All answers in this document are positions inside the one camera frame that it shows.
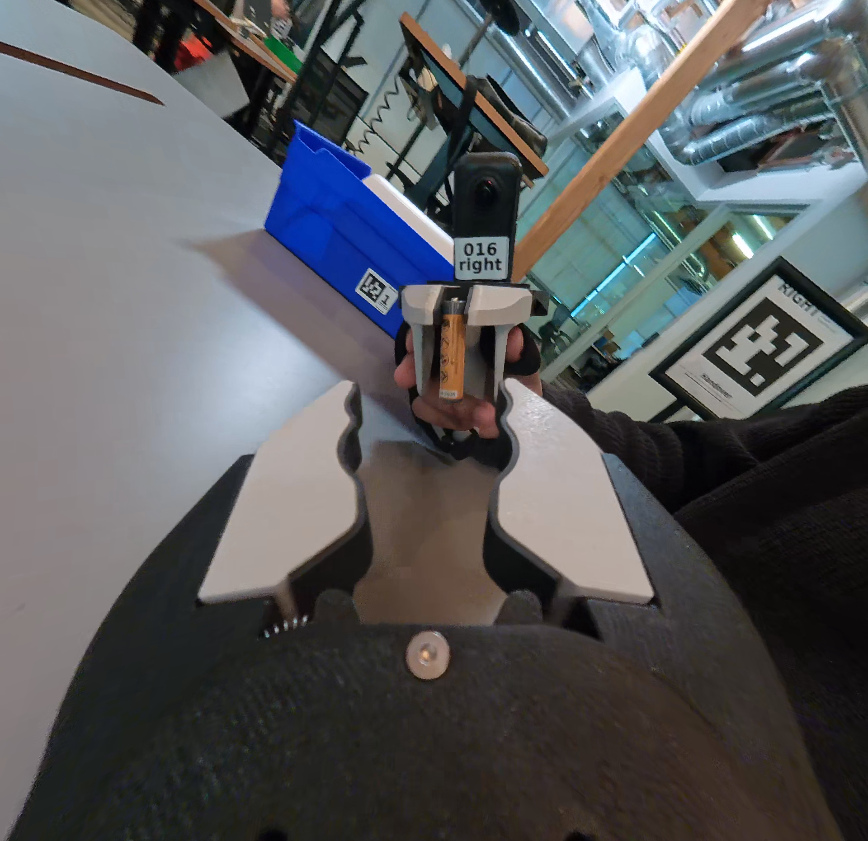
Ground orange and black battery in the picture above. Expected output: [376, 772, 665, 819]
[434, 296, 470, 406]

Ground black round lamp head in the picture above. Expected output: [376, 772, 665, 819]
[475, 0, 521, 35]

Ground wooden top desk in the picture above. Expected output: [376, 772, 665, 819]
[396, 10, 552, 211]

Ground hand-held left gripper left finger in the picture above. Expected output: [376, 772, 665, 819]
[198, 380, 375, 608]

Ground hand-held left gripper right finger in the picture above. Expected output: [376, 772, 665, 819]
[485, 378, 656, 606]

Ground black bag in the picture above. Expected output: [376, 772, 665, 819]
[475, 75, 549, 159]

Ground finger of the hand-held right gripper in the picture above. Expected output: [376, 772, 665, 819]
[400, 283, 452, 399]
[467, 282, 534, 399]

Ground person's right forearm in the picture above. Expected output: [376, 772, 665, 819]
[541, 382, 868, 517]

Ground person's right hand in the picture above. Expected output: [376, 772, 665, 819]
[393, 324, 545, 443]

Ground framed marker poster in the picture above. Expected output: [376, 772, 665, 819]
[649, 257, 868, 423]

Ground wooden support post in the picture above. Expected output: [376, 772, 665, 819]
[509, 0, 797, 281]

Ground silver ventilation ducts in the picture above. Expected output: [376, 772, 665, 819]
[576, 0, 868, 167]

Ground blue bin with marker tag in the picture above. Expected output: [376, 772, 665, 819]
[264, 119, 457, 338]

